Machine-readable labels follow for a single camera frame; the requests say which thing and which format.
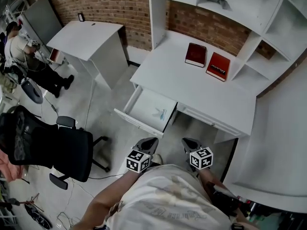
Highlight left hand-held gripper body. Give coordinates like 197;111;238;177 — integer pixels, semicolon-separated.
125;145;154;174

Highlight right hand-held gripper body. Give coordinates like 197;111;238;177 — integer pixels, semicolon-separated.
184;147;214;176

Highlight person's left forearm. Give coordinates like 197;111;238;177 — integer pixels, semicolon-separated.
69;169;144;230

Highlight person's beige shoe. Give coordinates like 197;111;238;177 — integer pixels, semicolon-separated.
152;153;164;165

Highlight person's white shirt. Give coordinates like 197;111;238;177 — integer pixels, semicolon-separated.
105;163;235;230

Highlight white desk with hutch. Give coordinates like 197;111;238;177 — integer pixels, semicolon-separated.
129;0;307;145

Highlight black office chair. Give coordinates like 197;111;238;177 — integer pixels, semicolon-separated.
0;105;111;191

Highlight bright red book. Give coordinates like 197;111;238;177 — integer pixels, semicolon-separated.
205;52;231;82

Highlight dark red book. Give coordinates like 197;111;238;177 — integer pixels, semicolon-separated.
184;42;207;69

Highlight black round floor object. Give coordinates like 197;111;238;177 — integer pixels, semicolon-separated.
24;203;53;230

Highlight small white desk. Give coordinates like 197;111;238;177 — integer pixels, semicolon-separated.
46;20;129;90

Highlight grey chair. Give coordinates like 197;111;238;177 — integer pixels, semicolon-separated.
21;78;44;104

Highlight pink cloth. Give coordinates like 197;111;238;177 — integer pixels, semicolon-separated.
0;149;24;183

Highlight grey metal cabinet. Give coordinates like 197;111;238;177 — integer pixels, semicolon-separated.
23;0;64;46

